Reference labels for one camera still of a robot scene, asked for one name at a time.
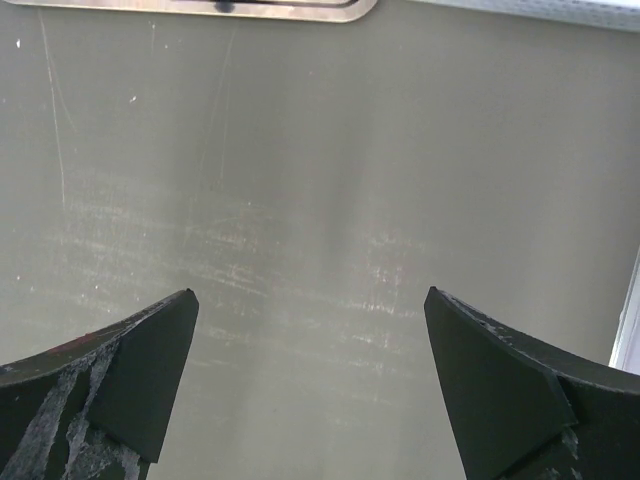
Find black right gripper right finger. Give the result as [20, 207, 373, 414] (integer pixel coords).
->
[424, 287, 639, 479]

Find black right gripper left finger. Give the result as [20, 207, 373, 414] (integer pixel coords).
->
[1, 289, 199, 479]

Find silver metal tray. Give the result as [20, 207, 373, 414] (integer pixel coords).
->
[9, 0, 377, 23]

